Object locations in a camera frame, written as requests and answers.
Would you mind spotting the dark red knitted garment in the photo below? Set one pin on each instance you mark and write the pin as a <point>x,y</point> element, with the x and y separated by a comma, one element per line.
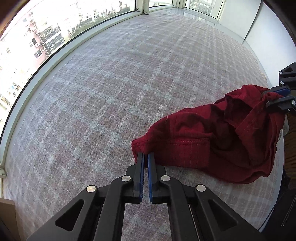
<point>233,139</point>

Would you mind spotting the pink plaid table cloth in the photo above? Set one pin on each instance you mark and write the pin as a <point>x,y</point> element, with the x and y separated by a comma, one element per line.
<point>78,127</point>

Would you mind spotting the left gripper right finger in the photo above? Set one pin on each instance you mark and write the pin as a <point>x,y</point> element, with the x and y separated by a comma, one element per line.
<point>195,212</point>

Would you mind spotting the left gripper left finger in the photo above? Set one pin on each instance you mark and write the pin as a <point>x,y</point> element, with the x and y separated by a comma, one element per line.
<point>96,213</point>

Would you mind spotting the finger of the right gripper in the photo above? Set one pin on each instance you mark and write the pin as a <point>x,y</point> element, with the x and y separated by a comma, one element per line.
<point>281,90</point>
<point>282,104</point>

